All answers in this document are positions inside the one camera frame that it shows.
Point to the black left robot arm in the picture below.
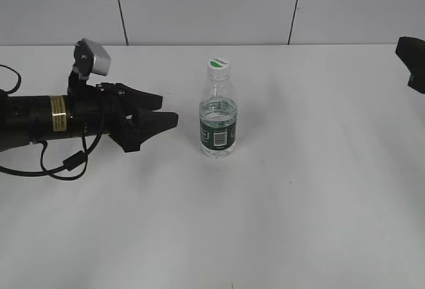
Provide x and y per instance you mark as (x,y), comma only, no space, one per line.
(30,119)

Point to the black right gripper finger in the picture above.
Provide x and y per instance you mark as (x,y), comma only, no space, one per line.
(410,51)

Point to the clear water bottle green label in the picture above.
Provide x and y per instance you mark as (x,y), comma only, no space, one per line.
(217,116)

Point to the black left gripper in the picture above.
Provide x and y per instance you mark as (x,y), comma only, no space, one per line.
(125,114)

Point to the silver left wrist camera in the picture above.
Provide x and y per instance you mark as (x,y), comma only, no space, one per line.
(90,58)

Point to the white green bottle cap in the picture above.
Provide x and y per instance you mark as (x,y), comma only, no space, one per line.
(218,68)

